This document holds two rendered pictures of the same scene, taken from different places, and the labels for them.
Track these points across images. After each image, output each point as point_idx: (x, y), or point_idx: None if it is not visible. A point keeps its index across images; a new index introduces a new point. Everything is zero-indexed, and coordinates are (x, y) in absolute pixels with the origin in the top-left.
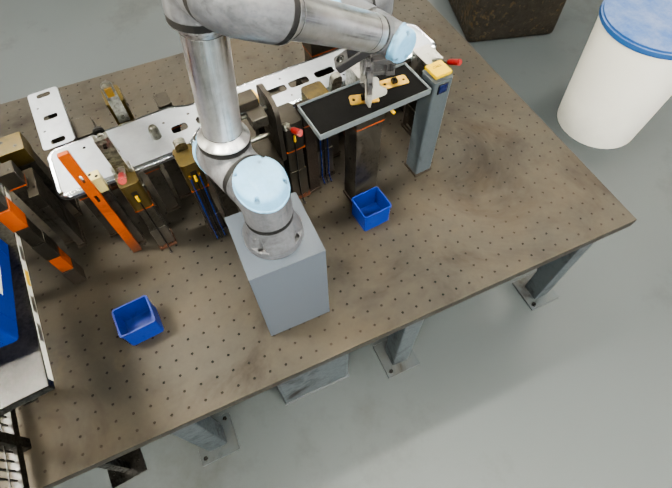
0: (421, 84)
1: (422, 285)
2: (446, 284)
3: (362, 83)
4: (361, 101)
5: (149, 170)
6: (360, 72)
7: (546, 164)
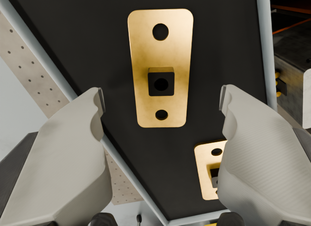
0: (189, 213)
1: (35, 63)
2: (41, 85)
3: (221, 96)
4: (144, 65)
5: None
6: (262, 125)
7: None
